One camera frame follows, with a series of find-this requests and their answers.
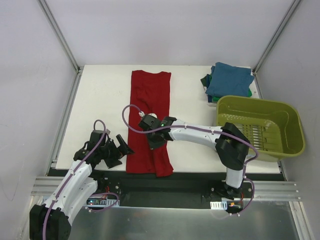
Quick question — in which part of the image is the folded dark green t shirt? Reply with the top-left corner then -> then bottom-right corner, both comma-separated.
200,74 -> 212,88

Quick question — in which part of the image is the left white cable duct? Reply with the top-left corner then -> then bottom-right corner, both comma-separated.
41,196 -> 121,208

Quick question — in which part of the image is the folded blue t shirt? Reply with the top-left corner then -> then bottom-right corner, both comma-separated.
205,62 -> 254,98

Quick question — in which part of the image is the left aluminium frame post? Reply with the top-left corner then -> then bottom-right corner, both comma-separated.
37,0 -> 85,73

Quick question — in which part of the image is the right aluminium frame post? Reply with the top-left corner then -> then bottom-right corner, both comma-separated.
251,0 -> 302,76

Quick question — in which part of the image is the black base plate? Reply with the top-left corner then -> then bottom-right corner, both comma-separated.
94,169 -> 286,208

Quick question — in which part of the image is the white cable duct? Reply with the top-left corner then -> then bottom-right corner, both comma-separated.
41,196 -> 121,208
210,200 -> 228,211

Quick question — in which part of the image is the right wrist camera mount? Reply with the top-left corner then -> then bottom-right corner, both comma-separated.
139,111 -> 158,121

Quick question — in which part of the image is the right white cable duct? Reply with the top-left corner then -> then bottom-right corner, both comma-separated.
210,200 -> 228,211

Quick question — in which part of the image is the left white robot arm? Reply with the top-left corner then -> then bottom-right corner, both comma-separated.
29,130 -> 134,240

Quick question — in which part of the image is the aluminium frame post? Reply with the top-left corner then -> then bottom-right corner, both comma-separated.
251,0 -> 302,76
37,0 -> 85,73

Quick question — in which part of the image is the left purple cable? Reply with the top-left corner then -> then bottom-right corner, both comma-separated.
41,119 -> 108,240

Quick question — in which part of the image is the red t shirt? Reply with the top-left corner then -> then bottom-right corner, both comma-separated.
126,70 -> 174,177

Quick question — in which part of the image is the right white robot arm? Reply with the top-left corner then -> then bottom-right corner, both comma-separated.
138,114 -> 250,200

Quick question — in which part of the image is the olive green plastic basket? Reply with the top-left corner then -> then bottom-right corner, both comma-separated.
216,95 -> 306,162

